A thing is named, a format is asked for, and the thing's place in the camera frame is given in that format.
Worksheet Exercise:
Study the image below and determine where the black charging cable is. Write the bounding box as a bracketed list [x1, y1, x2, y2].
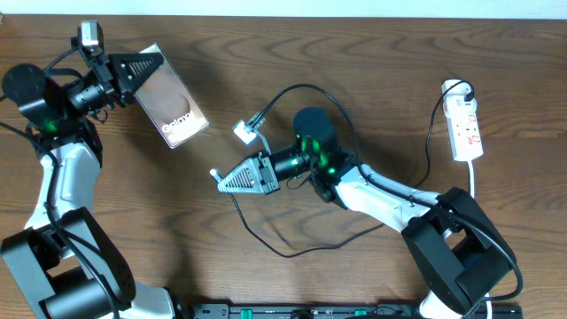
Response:
[209, 81, 475, 259]

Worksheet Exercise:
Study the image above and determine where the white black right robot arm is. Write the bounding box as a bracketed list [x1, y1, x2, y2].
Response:
[213, 107, 521, 318]

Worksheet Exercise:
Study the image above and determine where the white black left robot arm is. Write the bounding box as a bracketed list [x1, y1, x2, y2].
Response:
[1, 36, 184, 318]

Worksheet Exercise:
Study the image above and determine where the white USB charger adapter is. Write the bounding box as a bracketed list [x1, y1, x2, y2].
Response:
[457, 81, 475, 102]

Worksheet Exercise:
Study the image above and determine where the white power strip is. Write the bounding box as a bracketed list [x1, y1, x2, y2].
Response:
[440, 79, 485, 163]

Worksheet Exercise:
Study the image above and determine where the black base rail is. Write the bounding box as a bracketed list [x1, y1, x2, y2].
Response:
[190, 302, 524, 319]

